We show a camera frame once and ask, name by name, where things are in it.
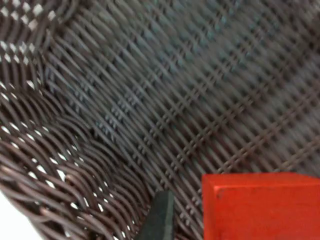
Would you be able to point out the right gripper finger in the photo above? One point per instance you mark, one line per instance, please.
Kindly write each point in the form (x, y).
(160, 220)

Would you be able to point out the red cube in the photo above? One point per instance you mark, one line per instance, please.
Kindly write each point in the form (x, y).
(262, 210)

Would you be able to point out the dark brown wicker basket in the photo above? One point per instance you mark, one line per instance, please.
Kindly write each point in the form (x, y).
(160, 100)

